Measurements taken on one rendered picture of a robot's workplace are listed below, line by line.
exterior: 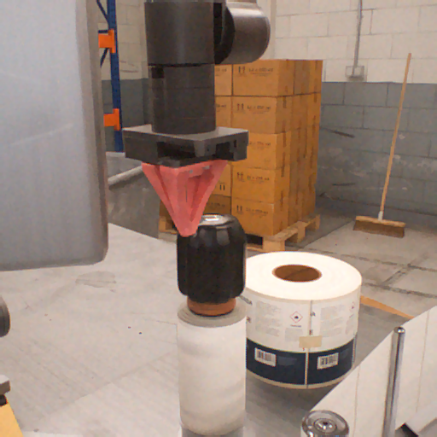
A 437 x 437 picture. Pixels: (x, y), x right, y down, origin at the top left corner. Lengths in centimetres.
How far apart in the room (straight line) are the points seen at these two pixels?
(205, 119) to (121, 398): 49
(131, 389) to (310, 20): 463
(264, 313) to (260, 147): 300
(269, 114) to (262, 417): 306
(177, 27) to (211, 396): 41
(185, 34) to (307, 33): 477
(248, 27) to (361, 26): 449
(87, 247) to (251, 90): 360
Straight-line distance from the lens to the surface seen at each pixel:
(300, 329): 78
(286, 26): 532
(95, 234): 15
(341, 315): 79
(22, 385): 97
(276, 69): 366
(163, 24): 44
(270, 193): 376
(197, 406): 66
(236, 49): 49
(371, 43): 493
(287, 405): 79
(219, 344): 61
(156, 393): 81
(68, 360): 102
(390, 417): 67
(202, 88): 44
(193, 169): 45
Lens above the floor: 134
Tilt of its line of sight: 17 degrees down
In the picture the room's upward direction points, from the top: straight up
